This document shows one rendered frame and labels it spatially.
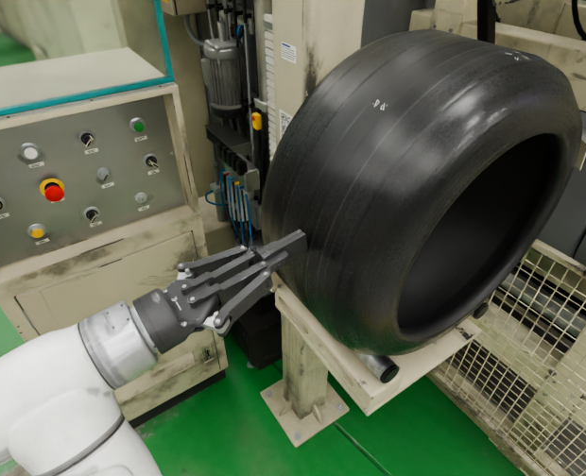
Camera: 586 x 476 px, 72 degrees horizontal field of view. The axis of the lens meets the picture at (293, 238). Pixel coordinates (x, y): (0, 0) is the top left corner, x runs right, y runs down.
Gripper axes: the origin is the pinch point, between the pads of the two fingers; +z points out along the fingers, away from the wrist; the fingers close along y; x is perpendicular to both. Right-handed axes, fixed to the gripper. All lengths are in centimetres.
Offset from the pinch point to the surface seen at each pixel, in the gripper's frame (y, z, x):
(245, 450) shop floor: 30, -17, 122
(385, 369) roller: -9.7, 11.7, 33.0
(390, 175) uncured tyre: -7.3, 12.3, -10.5
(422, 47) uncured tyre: 4.5, 29.1, -17.7
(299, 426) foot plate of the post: 25, 4, 123
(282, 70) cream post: 35.3, 24.1, -8.0
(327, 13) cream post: 26.3, 29.4, -18.5
